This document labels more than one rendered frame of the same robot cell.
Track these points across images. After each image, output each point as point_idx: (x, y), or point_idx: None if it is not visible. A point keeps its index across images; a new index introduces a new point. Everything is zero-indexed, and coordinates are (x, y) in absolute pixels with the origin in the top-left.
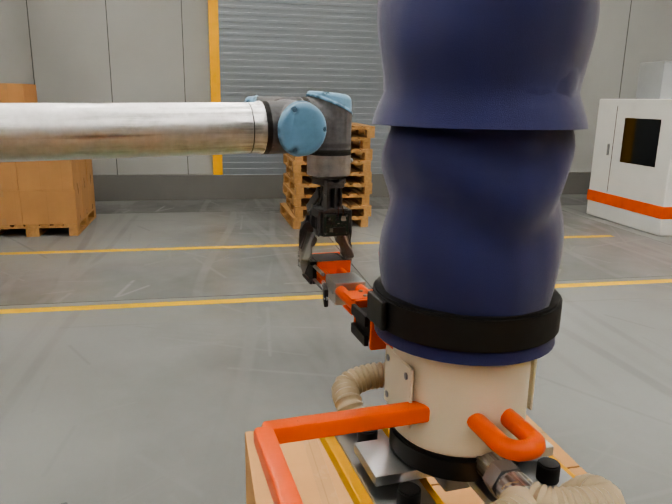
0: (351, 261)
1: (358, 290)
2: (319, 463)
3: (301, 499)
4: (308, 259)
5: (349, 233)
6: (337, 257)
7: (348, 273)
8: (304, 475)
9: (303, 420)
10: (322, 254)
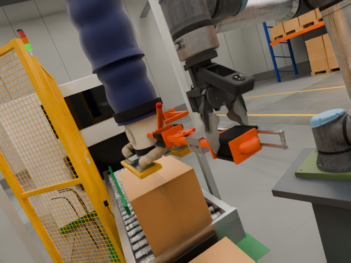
0: (210, 146)
1: (185, 131)
2: None
3: (174, 112)
4: (231, 119)
5: (194, 110)
6: (221, 136)
7: (200, 136)
8: None
9: (179, 114)
10: (239, 133)
